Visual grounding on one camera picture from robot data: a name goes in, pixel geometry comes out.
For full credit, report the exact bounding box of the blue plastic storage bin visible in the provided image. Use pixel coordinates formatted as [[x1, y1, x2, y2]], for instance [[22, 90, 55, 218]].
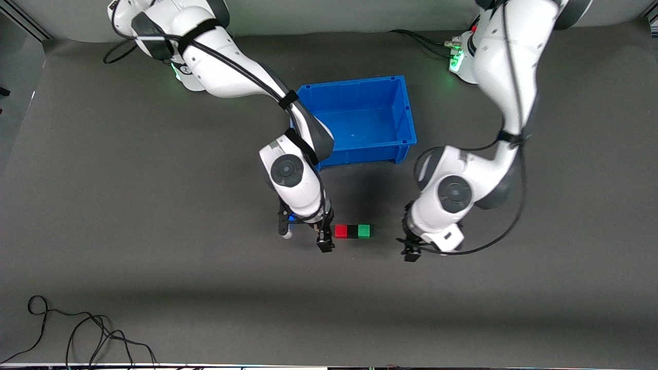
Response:
[[294, 76, 417, 170]]

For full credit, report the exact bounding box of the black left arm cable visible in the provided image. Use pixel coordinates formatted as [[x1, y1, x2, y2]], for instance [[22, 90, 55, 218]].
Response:
[[396, 0, 528, 256]]

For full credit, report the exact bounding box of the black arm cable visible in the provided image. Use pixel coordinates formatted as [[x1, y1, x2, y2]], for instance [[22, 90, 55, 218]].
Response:
[[103, 0, 331, 223], [396, 0, 528, 256]]

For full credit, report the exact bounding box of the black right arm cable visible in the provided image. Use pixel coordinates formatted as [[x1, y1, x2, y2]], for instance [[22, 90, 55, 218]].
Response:
[[103, 0, 331, 223]]

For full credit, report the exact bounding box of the black base power cable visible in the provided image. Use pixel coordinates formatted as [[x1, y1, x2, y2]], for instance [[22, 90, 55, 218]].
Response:
[[388, 29, 463, 58]]

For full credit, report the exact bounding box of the thin black loose cable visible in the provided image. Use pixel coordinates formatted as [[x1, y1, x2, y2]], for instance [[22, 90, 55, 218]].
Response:
[[65, 314, 158, 369], [0, 295, 106, 364]]

